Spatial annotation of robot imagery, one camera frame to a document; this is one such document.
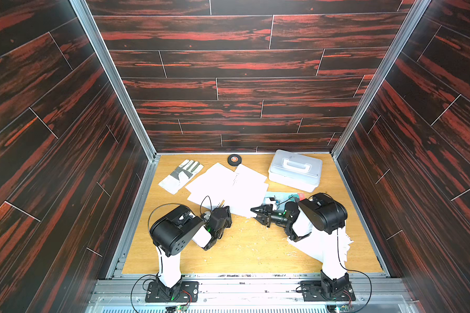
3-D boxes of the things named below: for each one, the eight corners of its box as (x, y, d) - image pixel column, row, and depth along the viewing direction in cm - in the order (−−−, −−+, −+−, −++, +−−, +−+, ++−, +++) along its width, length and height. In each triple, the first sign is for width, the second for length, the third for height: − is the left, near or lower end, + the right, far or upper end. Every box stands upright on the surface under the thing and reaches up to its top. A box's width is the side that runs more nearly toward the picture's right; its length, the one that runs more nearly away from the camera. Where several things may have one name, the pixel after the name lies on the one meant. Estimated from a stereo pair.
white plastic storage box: (266, 182, 109) (269, 167, 99) (272, 163, 118) (275, 147, 108) (312, 195, 103) (320, 180, 93) (315, 174, 113) (322, 158, 103)
